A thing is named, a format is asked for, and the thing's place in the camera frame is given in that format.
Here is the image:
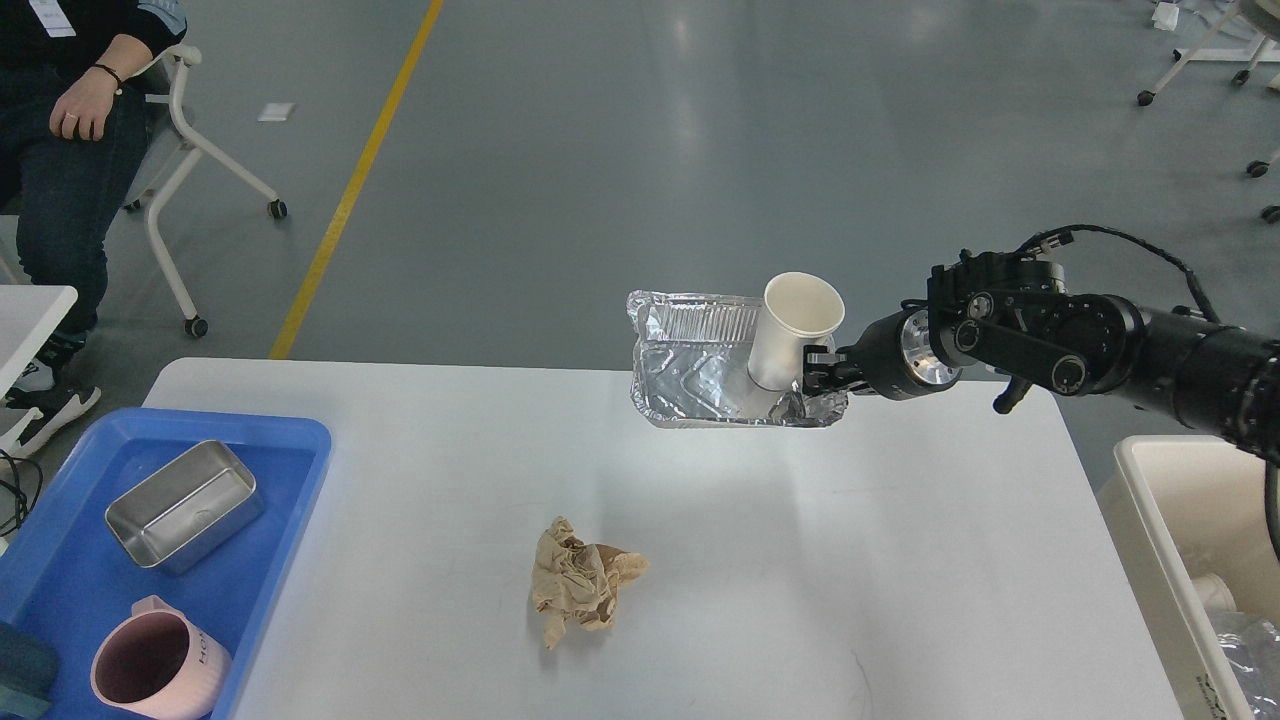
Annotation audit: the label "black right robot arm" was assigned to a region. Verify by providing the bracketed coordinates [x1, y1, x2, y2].
[801, 224, 1279, 543]

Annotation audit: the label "white paper cup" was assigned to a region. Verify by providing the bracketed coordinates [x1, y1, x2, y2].
[748, 272, 845, 391]

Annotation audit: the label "white waste bin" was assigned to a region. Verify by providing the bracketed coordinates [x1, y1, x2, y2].
[1097, 436, 1277, 719]

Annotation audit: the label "white office chair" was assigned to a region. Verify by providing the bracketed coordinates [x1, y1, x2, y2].
[122, 44, 288, 338]

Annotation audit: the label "brown paper napkin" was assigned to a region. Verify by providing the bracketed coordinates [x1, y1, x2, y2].
[530, 516, 652, 651]

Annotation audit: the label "person in black clothes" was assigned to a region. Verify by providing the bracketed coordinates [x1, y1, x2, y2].
[1, 1, 188, 457]

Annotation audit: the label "white side table left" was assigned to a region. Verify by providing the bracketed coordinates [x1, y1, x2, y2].
[1, 284, 77, 459]

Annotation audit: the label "blue plastic tray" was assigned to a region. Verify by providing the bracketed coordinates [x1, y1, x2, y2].
[1, 407, 332, 719]

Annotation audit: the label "white rolling stand legs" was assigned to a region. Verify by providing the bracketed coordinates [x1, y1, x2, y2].
[1135, 1, 1279, 227]

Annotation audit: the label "stainless steel rectangular tin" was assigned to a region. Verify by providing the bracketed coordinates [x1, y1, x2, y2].
[104, 439, 265, 577]

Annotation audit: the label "foil lined bin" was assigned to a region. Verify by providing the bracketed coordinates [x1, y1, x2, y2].
[626, 290, 849, 428]

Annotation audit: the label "pink ceramic mug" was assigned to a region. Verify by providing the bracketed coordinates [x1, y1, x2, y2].
[90, 594, 232, 719]

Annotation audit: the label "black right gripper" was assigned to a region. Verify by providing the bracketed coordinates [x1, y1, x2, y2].
[801, 307, 961, 401]

